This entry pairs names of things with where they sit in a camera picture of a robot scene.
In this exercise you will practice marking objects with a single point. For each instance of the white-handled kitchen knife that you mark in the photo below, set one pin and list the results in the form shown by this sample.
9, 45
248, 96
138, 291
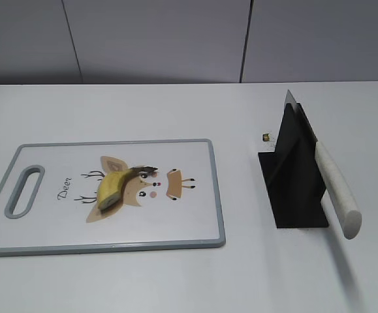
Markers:
341, 196

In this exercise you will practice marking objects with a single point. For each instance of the black knife stand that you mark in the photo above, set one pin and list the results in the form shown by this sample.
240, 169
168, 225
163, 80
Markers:
293, 181

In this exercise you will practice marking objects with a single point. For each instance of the yellow half banana with stem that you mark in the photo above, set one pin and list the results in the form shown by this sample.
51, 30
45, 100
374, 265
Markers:
111, 189

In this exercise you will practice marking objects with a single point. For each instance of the white grey-rimmed deer cutting board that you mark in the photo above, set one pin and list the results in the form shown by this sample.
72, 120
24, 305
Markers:
48, 198

